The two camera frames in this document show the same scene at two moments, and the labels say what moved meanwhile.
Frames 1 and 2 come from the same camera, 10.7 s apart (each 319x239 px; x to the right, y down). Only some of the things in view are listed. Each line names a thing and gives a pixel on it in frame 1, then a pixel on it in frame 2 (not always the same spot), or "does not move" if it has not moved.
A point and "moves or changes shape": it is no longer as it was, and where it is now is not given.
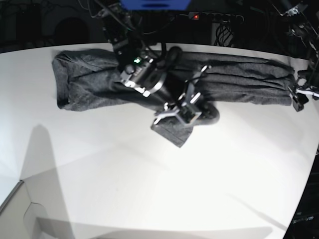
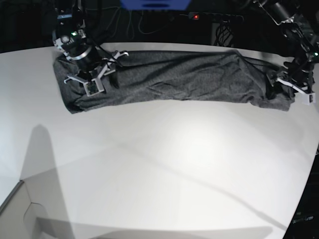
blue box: x=156 y=5 does not move
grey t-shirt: x=90 y=79 moves or changes shape
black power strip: x=215 y=17 does not move
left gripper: x=184 y=106 to x=91 y=80
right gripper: x=308 y=83 to x=299 y=80
